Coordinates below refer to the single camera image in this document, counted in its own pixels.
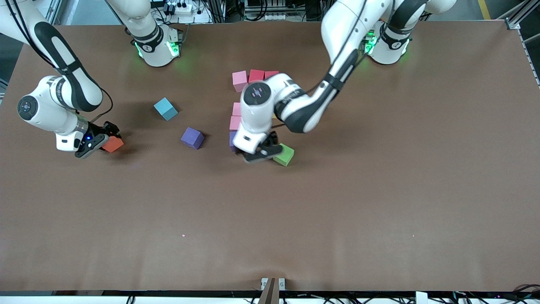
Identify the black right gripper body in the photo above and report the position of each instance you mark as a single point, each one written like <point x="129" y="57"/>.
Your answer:
<point x="106" y="128"/>

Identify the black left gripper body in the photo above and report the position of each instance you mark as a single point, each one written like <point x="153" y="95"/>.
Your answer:
<point x="271" y="139"/>

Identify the orange foam cube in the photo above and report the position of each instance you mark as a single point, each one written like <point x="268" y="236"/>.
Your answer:
<point x="114" y="145"/>

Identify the purple foam cube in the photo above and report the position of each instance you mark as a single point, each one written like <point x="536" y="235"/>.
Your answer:
<point x="192" y="137"/>
<point x="232" y="141"/>

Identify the light pink foam cube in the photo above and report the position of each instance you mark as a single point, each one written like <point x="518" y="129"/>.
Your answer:
<point x="236" y="109"/>
<point x="239" y="80"/>
<point x="234" y="123"/>

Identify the red foam cube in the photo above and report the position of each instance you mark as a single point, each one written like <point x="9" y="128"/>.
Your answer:
<point x="256" y="75"/>
<point x="271" y="74"/>

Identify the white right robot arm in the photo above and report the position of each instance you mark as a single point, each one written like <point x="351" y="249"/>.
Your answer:
<point x="55" y="105"/>

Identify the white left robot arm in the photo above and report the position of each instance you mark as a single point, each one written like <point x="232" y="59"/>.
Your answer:
<point x="295" y="105"/>

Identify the green foam cube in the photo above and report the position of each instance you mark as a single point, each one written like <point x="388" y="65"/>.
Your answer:
<point x="286" y="156"/>

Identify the teal foam cube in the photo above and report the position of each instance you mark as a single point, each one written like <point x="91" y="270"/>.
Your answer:
<point x="164" y="108"/>

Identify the white power strip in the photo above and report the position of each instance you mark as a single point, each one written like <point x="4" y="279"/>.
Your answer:
<point x="185" y="7"/>

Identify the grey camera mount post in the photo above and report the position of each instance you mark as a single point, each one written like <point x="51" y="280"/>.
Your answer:
<point x="270" y="291"/>

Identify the aluminium frame rail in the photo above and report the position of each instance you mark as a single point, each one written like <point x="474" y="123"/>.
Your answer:
<point x="512" y="24"/>

